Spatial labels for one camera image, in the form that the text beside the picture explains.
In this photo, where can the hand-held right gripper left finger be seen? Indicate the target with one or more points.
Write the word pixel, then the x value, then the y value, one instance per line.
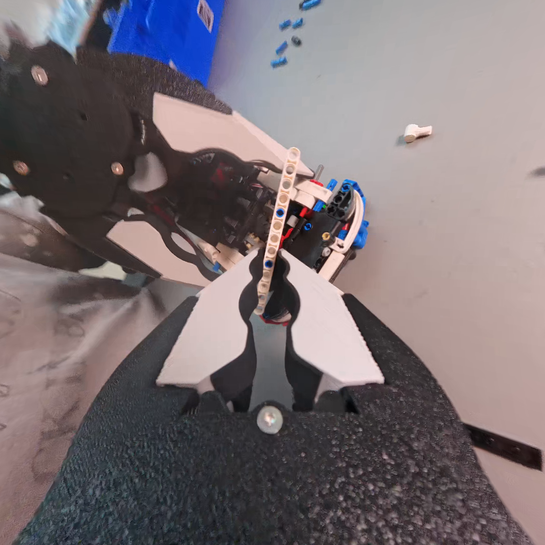
pixel 204 340

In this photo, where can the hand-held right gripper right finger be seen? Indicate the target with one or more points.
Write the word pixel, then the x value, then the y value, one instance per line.
pixel 331 340

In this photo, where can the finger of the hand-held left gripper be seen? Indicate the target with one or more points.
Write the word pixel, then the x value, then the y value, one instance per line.
pixel 144 247
pixel 212 127

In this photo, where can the white holed building beam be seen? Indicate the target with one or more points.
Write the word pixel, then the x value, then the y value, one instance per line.
pixel 276 232

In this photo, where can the building block toy car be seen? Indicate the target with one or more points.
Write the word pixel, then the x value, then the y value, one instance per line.
pixel 336 204

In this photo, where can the grey desk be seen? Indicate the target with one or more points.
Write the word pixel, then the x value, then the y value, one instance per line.
pixel 424 255

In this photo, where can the blue plastic box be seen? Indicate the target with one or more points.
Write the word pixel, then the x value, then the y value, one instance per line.
pixel 169 33

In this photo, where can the grey printed sweatshirt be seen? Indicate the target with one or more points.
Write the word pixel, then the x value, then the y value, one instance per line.
pixel 63 361

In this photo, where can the black Lego axle rod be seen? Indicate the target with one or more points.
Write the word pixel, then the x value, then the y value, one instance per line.
pixel 502 446

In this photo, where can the white building connector piece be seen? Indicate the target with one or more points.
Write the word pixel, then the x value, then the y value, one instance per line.
pixel 414 132

